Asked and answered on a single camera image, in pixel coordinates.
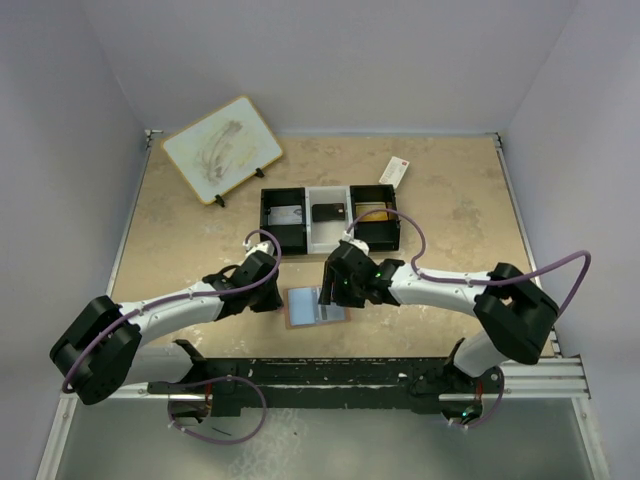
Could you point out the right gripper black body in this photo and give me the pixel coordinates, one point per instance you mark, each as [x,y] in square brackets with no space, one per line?
[345,293]

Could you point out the silver striped card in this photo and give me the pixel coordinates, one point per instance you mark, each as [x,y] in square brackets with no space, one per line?
[331,314]

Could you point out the light blue card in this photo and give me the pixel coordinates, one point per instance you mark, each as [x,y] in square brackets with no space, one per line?
[302,306]

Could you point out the pink leather card holder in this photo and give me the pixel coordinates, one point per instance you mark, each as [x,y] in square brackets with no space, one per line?
[285,310]

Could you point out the gold card from holder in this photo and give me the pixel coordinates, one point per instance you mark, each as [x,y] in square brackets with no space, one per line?
[374,212]

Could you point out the black card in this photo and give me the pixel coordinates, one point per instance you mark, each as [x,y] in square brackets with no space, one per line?
[330,210]
[325,216]

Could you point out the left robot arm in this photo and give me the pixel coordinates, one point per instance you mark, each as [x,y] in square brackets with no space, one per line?
[101,350]

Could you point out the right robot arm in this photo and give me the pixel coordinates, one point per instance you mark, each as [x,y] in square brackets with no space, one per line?
[516,317]

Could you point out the silver card in left bin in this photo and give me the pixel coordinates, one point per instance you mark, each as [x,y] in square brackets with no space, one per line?
[285,215]

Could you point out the black card in white bin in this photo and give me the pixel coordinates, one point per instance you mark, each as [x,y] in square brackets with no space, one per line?
[325,216]

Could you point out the black right plastic bin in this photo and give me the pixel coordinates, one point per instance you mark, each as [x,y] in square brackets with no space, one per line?
[380,236]

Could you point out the black plastic bin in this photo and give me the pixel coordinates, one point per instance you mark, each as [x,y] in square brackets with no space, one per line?
[290,237]
[380,236]

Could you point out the black left plastic bin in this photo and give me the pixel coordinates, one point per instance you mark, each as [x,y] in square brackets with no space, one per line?
[290,237]

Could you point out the white plastic bin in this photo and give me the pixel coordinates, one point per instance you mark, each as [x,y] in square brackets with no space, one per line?
[323,237]

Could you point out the white red paper box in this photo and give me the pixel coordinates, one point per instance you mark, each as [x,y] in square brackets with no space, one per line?
[394,172]

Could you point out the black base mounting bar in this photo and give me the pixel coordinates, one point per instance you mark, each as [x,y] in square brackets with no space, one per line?
[422,385]

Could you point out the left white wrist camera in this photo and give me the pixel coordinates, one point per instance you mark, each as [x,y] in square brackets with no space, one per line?
[266,247]

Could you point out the whiteboard with yellow frame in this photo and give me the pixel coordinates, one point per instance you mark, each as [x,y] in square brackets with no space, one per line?
[223,149]

